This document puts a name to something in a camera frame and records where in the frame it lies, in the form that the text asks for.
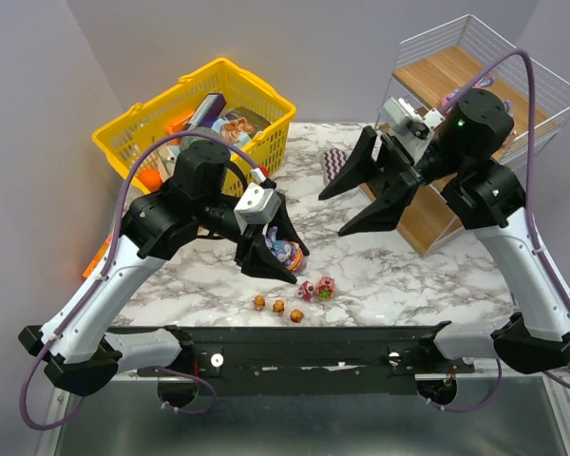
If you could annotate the orange candy box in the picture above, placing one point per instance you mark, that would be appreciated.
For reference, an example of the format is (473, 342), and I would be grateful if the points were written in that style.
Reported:
(180, 123)

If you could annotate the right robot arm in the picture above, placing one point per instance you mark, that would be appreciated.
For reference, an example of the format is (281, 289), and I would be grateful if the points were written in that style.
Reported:
(457, 146)

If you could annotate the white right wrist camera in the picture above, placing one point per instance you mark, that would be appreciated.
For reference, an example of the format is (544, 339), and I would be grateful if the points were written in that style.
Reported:
(414, 131)

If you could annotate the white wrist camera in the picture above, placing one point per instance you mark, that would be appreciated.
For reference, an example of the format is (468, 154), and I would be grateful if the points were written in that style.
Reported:
(414, 131)
(256, 206)

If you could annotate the orange ball in basket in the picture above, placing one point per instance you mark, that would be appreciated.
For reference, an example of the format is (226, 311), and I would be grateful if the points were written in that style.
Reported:
(151, 179)

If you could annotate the red white clown toy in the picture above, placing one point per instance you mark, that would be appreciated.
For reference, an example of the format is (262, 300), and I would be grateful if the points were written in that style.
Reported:
(306, 291)

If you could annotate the white bag in basket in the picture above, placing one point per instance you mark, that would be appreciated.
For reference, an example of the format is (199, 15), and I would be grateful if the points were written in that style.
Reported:
(167, 157)

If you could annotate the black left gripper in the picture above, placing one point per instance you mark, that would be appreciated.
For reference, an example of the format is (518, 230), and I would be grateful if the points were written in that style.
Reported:
(246, 238)

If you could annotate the purple wavy striped sponge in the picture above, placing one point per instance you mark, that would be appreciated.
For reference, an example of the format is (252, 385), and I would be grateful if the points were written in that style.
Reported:
(331, 162)

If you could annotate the orange scrub daddy box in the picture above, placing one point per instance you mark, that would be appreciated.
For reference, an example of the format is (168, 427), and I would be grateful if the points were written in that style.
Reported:
(98, 257)

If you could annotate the pink strawberry donut toy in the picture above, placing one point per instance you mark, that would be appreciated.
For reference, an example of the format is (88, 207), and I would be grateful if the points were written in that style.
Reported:
(325, 288)

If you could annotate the green netted melon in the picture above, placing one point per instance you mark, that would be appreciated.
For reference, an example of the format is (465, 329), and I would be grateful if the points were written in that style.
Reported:
(190, 140)

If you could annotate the orange bear toy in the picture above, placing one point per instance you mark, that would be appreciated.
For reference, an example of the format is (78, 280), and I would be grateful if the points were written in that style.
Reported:
(259, 303)
(279, 307)
(296, 316)

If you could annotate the chips bag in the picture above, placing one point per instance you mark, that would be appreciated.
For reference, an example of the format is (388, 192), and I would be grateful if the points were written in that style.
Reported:
(238, 126)

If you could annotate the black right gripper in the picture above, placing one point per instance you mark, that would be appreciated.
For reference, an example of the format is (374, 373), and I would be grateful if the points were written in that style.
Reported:
(398, 161)

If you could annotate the purple box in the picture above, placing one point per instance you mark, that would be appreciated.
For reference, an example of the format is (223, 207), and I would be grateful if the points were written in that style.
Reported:
(207, 112)

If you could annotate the small purple bunny toy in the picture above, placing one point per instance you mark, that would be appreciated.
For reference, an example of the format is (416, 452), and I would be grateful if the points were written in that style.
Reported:
(287, 252)

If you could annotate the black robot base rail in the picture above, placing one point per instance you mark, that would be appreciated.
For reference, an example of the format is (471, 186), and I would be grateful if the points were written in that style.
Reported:
(288, 361)

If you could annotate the yellow plastic basket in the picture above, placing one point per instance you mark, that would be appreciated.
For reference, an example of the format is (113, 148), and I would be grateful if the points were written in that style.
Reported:
(126, 137)

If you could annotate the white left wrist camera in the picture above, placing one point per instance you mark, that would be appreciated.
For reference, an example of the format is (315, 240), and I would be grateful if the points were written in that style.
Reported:
(256, 206)

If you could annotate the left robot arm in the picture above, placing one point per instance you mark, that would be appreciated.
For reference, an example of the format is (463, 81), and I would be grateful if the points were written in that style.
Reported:
(81, 353)

